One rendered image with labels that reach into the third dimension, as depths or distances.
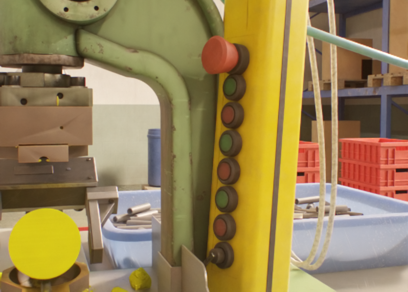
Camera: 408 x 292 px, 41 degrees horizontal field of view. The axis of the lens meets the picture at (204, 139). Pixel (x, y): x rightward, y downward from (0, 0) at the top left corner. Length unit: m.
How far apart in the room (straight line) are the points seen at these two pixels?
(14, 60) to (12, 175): 0.18
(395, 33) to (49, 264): 6.56
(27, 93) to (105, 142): 8.33
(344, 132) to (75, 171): 7.90
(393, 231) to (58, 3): 0.67
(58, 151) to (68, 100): 0.06
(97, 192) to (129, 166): 8.27
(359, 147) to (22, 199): 3.96
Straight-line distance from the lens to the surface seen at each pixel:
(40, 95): 0.57
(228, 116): 0.58
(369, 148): 4.42
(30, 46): 0.58
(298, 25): 0.61
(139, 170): 9.00
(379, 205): 1.17
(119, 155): 8.93
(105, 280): 0.76
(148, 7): 0.62
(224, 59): 0.56
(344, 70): 8.18
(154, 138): 7.57
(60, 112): 0.54
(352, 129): 8.60
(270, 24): 0.58
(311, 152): 4.00
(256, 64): 0.58
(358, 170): 4.54
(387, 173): 4.34
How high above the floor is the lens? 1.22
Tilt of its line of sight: 3 degrees down
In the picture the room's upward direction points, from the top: straight up
